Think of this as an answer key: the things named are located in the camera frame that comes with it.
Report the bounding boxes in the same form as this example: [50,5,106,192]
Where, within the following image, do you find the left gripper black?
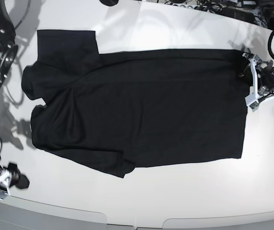
[239,52,274,92]

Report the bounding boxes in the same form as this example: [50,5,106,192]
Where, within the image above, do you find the black t-shirt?
[22,30,250,178]

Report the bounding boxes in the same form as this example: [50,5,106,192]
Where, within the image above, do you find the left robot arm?
[239,52,274,98]

